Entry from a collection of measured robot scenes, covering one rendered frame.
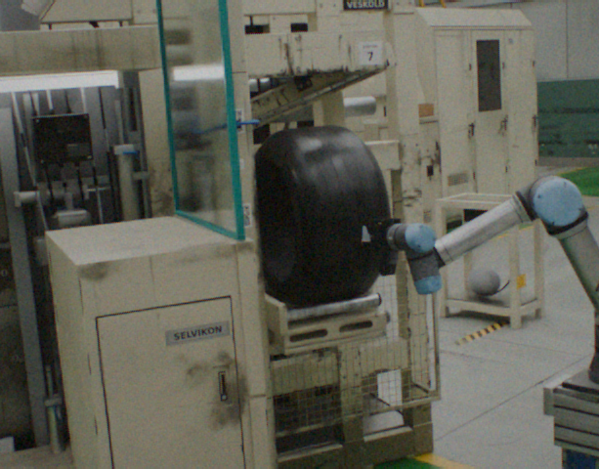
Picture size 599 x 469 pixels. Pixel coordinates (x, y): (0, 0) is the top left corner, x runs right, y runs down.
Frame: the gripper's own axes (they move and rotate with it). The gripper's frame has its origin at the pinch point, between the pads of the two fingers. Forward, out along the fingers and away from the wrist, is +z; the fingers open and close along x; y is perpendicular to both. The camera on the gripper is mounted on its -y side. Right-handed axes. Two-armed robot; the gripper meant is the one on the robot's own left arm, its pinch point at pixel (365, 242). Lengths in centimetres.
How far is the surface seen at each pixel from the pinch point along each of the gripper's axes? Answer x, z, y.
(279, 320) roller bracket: 25.6, 12.5, -21.0
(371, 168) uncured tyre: -6.3, 3.5, 22.1
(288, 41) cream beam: 1, 40, 68
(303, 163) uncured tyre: 14.7, 6.8, 25.7
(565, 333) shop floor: -225, 196, -89
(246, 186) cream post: 29.1, 19.0, 20.9
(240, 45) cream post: 28, 14, 63
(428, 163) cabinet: -291, 447, 25
